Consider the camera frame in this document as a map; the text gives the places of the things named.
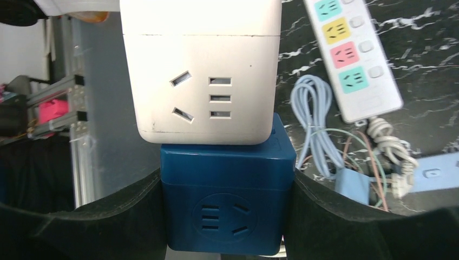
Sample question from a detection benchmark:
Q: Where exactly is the small light blue charger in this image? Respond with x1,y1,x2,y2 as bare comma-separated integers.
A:
334,168,370,206

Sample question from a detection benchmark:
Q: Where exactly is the white knotted strip cord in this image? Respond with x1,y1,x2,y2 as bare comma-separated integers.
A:
365,116,419,200

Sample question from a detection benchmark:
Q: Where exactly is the blue power adapter plug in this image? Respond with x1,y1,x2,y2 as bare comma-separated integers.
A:
160,114,297,256

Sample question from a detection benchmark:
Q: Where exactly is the orange drink bottle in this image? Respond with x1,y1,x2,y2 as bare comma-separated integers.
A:
68,11,110,23

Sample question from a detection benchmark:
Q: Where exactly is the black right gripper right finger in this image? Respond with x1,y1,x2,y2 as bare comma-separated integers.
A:
285,171,458,259

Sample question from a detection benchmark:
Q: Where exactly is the long white power strip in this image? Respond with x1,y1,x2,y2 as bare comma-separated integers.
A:
304,0,403,124

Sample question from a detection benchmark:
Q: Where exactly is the light blue cable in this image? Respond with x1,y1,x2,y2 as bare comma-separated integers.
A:
290,74,347,180

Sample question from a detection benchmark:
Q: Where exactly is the light blue socket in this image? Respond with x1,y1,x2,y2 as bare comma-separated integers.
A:
409,152,458,193

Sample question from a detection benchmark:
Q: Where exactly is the thin pink charging cable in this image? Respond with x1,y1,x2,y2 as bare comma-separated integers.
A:
342,131,390,212

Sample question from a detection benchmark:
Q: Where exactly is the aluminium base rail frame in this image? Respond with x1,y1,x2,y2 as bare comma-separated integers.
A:
27,16,95,207

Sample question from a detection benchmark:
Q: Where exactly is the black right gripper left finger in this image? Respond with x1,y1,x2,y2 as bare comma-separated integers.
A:
1,170,167,259

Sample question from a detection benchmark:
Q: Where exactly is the white cube charger with picture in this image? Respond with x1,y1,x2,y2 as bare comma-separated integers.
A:
120,1,282,145

